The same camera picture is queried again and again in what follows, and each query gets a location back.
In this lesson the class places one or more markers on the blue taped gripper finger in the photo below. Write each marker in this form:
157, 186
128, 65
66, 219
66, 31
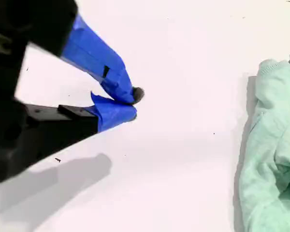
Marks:
94, 55
113, 116

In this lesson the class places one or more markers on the pale green T-shirt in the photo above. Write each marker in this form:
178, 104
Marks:
270, 135

